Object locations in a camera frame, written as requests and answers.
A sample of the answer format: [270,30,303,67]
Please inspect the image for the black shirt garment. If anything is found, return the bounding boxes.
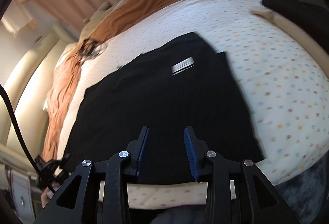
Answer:
[64,33,264,184]

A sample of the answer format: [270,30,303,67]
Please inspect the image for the black folded clothes pile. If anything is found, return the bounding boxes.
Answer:
[262,0,329,53]

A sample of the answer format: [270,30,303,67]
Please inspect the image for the person's left hand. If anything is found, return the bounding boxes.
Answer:
[41,187,53,208]

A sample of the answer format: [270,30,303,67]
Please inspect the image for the blue fluffy rug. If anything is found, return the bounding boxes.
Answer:
[275,155,328,223]

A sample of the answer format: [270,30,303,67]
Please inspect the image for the white padded headboard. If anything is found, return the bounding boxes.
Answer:
[4,23,76,157]

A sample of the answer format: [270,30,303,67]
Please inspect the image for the orange-brown blanket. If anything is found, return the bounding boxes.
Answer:
[41,0,181,162]

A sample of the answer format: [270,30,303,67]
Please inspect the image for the black cable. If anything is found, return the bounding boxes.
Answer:
[0,83,56,194]

